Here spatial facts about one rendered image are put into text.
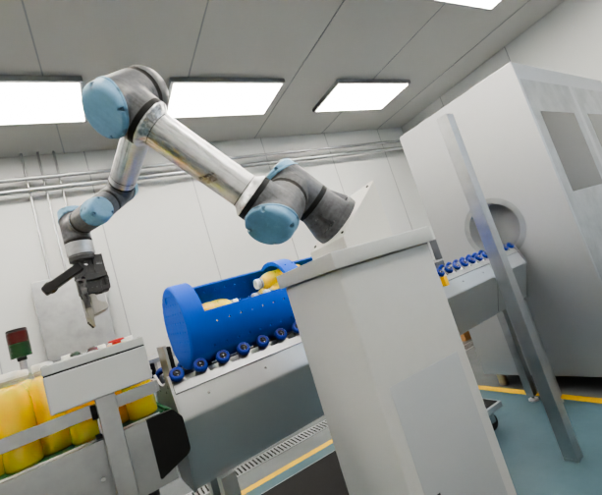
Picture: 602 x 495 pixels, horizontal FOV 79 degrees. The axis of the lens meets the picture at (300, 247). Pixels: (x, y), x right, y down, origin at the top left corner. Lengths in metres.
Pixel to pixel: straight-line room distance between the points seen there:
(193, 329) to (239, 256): 3.75
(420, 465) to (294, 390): 0.55
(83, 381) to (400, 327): 0.70
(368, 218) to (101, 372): 0.72
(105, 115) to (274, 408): 0.98
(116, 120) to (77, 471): 0.78
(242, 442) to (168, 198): 3.95
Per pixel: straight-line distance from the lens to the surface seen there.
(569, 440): 2.19
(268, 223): 0.84
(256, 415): 1.31
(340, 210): 0.97
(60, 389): 0.95
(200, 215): 4.93
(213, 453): 1.29
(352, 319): 0.83
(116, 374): 0.95
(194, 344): 1.20
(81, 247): 1.25
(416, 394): 0.93
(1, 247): 4.84
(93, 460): 1.08
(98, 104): 0.91
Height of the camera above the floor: 1.09
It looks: 6 degrees up
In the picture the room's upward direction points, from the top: 18 degrees counter-clockwise
